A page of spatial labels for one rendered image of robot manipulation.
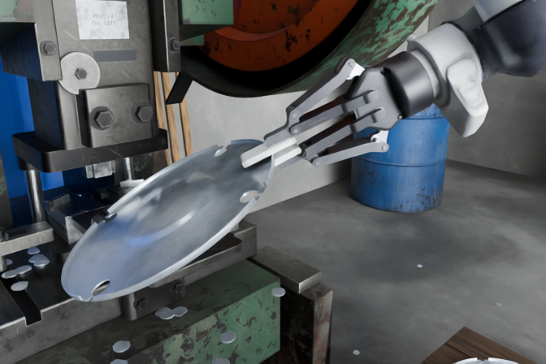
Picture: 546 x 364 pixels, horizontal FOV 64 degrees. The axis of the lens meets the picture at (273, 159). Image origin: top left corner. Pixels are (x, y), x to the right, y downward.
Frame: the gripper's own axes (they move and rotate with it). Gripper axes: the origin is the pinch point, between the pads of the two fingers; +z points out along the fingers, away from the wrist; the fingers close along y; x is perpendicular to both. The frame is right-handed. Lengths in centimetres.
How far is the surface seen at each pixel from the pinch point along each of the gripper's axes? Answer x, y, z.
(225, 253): 1.0, -8.9, 11.0
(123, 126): -13.2, 8.9, 17.1
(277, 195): -199, -106, 13
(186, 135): -135, -28, 31
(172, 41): -18.2, 15.8, 5.4
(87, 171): -19.3, 4.1, 27.8
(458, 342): -23, -73, -18
